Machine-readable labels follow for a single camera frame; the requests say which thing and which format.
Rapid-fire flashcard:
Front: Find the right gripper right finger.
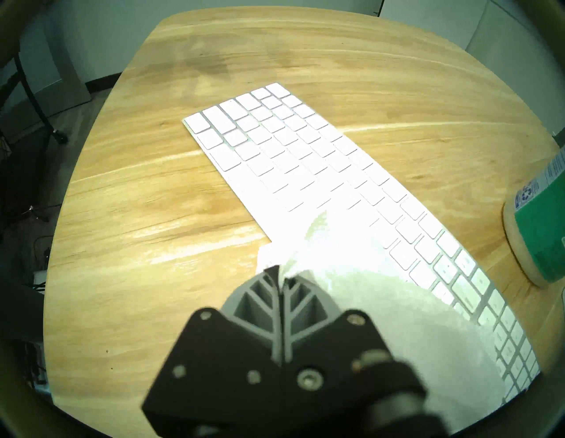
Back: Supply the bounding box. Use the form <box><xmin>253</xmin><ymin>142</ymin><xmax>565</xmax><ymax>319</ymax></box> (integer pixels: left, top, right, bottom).
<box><xmin>283</xmin><ymin>272</ymin><xmax>426</xmax><ymax>415</ymax></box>

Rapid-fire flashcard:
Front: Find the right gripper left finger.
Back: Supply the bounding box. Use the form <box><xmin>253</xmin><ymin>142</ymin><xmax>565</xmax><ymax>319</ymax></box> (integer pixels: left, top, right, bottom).
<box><xmin>142</xmin><ymin>266</ymin><xmax>283</xmax><ymax>438</ymax></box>

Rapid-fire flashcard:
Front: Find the white disinfecting wipe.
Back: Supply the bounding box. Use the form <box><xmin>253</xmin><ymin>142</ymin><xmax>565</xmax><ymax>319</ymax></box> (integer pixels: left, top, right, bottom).
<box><xmin>258</xmin><ymin>212</ymin><xmax>508</xmax><ymax>431</ymax></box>

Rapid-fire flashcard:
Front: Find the white slim keyboard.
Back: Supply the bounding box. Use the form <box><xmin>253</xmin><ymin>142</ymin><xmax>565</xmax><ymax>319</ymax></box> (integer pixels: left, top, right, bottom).
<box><xmin>183</xmin><ymin>83</ymin><xmax>541</xmax><ymax>393</ymax></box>

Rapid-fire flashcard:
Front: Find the disinfecting wipes canister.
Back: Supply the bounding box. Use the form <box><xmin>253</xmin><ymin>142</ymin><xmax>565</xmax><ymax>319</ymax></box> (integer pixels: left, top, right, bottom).
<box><xmin>502</xmin><ymin>146</ymin><xmax>565</xmax><ymax>287</ymax></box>

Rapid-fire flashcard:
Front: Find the black wheeled stand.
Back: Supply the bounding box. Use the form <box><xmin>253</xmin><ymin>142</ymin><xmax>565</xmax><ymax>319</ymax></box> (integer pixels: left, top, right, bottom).
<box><xmin>0</xmin><ymin>49</ymin><xmax>69</xmax><ymax>146</ymax></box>

